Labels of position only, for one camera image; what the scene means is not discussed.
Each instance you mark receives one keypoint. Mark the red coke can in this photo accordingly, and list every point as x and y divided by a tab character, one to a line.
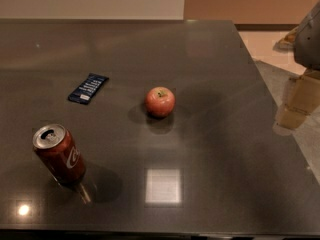
55	147

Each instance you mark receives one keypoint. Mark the red apple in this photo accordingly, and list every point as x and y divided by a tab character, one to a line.
159	102

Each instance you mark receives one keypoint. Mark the dark blue snack packet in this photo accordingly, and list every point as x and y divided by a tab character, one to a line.
84	93

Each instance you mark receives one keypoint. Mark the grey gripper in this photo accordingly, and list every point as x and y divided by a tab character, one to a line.
309	40

